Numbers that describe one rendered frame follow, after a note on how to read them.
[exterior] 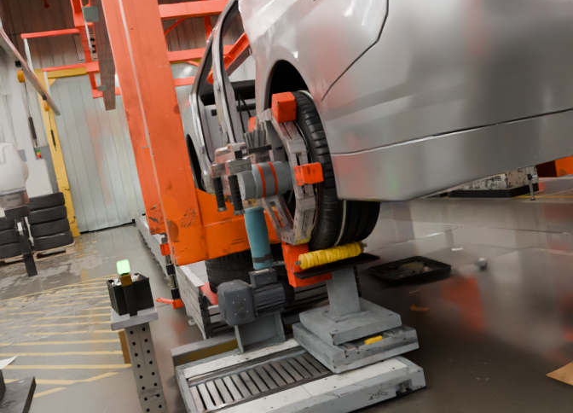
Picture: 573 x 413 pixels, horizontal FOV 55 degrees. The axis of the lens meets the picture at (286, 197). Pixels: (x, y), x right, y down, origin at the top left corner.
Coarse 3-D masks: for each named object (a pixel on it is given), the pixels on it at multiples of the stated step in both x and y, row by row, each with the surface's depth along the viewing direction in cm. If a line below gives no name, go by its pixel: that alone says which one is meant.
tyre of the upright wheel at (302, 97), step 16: (304, 96) 213; (304, 112) 203; (304, 128) 203; (320, 128) 199; (320, 144) 197; (320, 160) 197; (320, 192) 202; (336, 192) 199; (320, 208) 205; (336, 208) 201; (352, 208) 204; (368, 208) 208; (320, 224) 209; (336, 224) 206; (352, 224) 209; (368, 224) 213; (320, 240) 213; (336, 240) 214; (352, 240) 221
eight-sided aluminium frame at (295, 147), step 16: (256, 128) 236; (288, 128) 208; (288, 144) 199; (304, 144) 201; (256, 160) 247; (304, 160) 200; (304, 208) 202; (272, 224) 243; (288, 224) 239; (304, 224) 213; (288, 240) 224; (304, 240) 216
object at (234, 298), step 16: (256, 272) 254; (272, 272) 252; (224, 288) 246; (240, 288) 244; (256, 288) 251; (272, 288) 252; (288, 288) 252; (224, 304) 245; (240, 304) 244; (256, 304) 249; (272, 304) 252; (288, 304) 255; (224, 320) 250; (240, 320) 244; (256, 320) 263; (272, 320) 266; (240, 336) 252; (256, 336) 263; (272, 336) 266; (240, 352) 254
